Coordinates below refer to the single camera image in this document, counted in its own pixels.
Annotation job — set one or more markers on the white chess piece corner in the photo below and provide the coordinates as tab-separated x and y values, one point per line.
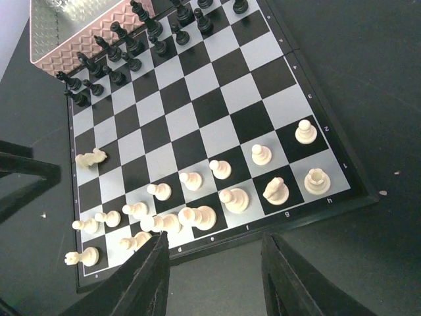
317	182

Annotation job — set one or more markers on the black white chessboard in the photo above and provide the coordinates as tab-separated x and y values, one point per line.
163	165

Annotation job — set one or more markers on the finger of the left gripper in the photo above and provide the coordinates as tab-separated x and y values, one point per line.
32	177

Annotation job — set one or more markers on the pink metal tin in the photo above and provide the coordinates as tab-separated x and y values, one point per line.
60	29

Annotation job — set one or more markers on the white knight piece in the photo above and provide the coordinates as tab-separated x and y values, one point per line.
86	160

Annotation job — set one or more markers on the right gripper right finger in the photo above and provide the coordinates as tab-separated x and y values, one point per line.
292	286

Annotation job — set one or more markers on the white rook piece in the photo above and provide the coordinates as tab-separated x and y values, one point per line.
89	257

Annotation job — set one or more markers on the white pawn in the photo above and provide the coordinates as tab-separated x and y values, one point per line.
220	169

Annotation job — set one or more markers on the white knight on g1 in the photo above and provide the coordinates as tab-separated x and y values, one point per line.
276	191

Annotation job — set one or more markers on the black chess pieces row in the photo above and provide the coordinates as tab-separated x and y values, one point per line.
205	70

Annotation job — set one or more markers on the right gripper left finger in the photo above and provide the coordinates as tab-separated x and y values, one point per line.
138	287

